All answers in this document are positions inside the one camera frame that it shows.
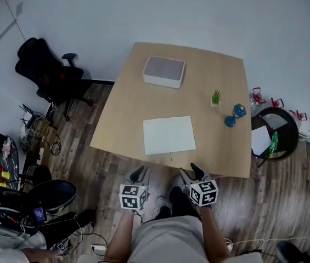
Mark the white router with black antennas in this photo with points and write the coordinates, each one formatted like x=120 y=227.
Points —
x=26 y=125

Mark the red glass lantern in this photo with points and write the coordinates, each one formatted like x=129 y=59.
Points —
x=298 y=116
x=277 y=103
x=257 y=97

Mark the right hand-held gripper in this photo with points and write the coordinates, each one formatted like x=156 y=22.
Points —
x=204 y=193

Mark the person's left forearm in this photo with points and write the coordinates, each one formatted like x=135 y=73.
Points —
x=120 y=237

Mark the round black stand base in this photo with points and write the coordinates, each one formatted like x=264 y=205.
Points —
x=40 y=174

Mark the person's black trousers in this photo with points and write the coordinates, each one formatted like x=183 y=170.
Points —
x=179 y=204

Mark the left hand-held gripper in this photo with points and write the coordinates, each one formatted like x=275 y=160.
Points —
x=132 y=197

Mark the dark round chair seat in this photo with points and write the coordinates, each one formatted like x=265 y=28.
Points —
x=56 y=194

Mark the teal lantern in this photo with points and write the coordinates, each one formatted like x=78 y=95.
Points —
x=230 y=121

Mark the person's left white clog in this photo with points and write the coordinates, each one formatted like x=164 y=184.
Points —
x=162 y=203

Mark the black board with colourful items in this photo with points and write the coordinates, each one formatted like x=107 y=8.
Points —
x=6 y=160

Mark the person's white clog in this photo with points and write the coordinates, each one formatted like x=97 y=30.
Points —
x=179 y=182
x=162 y=203

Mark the person's grey shirt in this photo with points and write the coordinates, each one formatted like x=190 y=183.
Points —
x=168 y=242

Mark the white power strip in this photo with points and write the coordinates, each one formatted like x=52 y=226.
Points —
x=98 y=248
x=228 y=245
x=41 y=152

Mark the blue notebook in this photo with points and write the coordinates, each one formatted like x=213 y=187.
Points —
x=168 y=136

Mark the white box with grey lid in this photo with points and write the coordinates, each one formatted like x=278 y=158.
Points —
x=163 y=71

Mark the person's right forearm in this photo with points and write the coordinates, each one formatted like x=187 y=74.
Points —
x=213 y=234

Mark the black round wicker chair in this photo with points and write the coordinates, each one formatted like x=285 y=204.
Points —
x=292 y=130

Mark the black stool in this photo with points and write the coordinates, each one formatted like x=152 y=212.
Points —
x=289 y=253

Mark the black office chair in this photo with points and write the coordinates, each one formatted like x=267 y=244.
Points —
x=47 y=75

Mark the person's right white clog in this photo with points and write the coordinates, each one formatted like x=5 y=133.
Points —
x=179 y=182

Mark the green plastic bottle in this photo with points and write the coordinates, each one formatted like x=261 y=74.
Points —
x=273 y=145

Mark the white paper sheet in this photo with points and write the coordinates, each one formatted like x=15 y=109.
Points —
x=260 y=140

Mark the white toaster oven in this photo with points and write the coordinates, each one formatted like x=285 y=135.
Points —
x=305 y=130

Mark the small potted green plant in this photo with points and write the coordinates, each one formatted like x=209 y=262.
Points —
x=216 y=99

